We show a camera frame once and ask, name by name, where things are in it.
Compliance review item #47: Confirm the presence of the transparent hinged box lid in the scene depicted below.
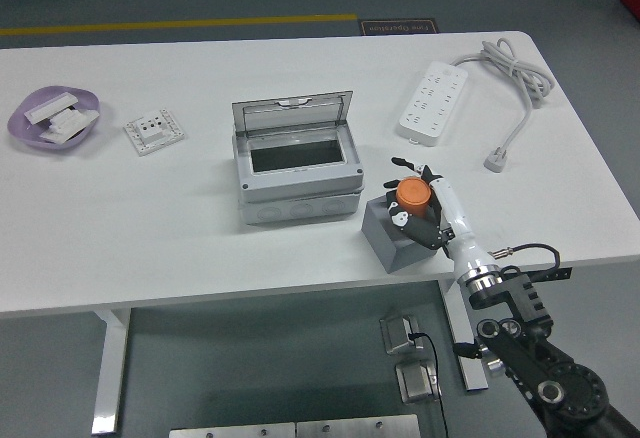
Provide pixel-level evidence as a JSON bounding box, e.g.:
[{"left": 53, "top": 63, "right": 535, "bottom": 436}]
[{"left": 231, "top": 90, "right": 354, "bottom": 139}]

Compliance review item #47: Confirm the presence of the white power strip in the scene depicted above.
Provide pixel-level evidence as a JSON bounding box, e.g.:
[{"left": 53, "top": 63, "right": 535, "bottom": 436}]
[{"left": 397, "top": 60, "right": 470, "bottom": 148}]

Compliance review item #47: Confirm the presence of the metal floor socket box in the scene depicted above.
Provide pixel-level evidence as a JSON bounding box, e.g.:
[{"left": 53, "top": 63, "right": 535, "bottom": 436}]
[
  {"left": 378, "top": 313, "right": 421, "bottom": 357},
  {"left": 394, "top": 360, "right": 442, "bottom": 404}
]

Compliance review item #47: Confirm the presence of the grey electrical enclosure box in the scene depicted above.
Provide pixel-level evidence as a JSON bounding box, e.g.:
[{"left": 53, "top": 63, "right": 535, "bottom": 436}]
[{"left": 231, "top": 120, "right": 364, "bottom": 227}]

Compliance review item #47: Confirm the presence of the small white plastic piece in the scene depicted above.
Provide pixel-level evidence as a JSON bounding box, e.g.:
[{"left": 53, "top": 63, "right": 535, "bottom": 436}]
[{"left": 38, "top": 126, "right": 71, "bottom": 145}]

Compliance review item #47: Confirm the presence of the square white socket panel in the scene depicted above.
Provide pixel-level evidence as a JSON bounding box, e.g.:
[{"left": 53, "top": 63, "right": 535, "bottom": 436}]
[{"left": 123, "top": 107, "right": 188, "bottom": 158}]

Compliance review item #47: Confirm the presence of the dark floor sign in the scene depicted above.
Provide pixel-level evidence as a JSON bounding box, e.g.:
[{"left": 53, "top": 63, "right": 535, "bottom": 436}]
[{"left": 357, "top": 17, "right": 439, "bottom": 37}]

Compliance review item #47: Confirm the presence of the white plastic block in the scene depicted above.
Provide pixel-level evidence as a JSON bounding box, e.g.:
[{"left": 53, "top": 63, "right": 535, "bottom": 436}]
[{"left": 48, "top": 107, "right": 101, "bottom": 134}]

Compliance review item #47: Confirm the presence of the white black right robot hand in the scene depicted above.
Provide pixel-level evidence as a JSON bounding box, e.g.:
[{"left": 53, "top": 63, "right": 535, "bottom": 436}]
[{"left": 382, "top": 156, "right": 497, "bottom": 284}]

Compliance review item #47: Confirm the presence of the purple bowl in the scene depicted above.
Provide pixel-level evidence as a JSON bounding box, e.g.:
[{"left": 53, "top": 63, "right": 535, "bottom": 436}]
[{"left": 6, "top": 85, "right": 103, "bottom": 151}]

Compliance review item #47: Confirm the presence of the white table leg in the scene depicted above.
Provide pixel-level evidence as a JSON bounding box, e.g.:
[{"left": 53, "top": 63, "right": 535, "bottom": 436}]
[
  {"left": 439, "top": 277, "right": 490, "bottom": 392},
  {"left": 90, "top": 307, "right": 132, "bottom": 435}
]

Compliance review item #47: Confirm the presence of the pale grey power cord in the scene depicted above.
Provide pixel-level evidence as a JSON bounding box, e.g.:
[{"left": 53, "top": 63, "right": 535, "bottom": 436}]
[{"left": 451, "top": 38, "right": 556, "bottom": 175}]

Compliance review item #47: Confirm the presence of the grey metal plate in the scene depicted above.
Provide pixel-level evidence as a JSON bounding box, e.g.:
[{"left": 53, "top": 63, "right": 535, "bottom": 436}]
[{"left": 168, "top": 422, "right": 296, "bottom": 438}]

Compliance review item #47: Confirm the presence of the grey cube with round hole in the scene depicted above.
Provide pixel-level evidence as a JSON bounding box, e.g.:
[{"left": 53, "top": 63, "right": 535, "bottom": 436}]
[{"left": 360, "top": 192, "right": 449, "bottom": 275}]

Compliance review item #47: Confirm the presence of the black floor cable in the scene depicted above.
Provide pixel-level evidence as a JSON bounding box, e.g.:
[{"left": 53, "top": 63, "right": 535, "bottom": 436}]
[{"left": 407, "top": 331, "right": 450, "bottom": 438}]

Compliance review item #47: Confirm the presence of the orange cylinder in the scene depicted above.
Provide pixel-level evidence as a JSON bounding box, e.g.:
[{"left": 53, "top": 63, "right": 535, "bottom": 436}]
[{"left": 395, "top": 176, "right": 433, "bottom": 219}]

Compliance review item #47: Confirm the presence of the long white plastic bar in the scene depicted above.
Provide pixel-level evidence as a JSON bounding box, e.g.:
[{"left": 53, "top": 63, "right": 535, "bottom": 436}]
[{"left": 23, "top": 91, "right": 79, "bottom": 124}]

